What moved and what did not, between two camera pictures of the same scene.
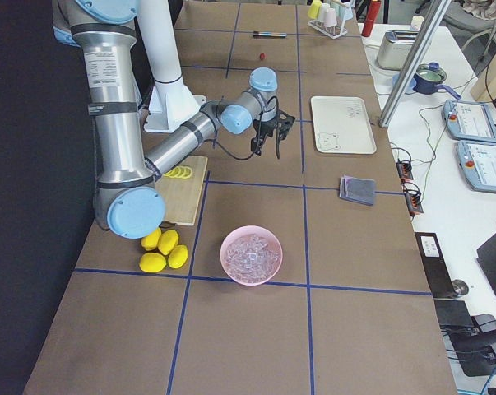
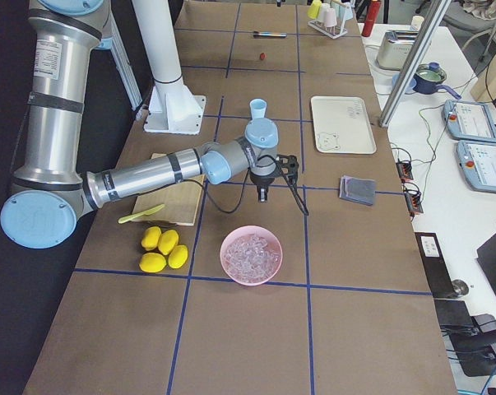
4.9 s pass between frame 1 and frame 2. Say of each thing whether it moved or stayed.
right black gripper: moved
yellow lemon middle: stayed
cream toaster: stayed
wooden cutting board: stayed
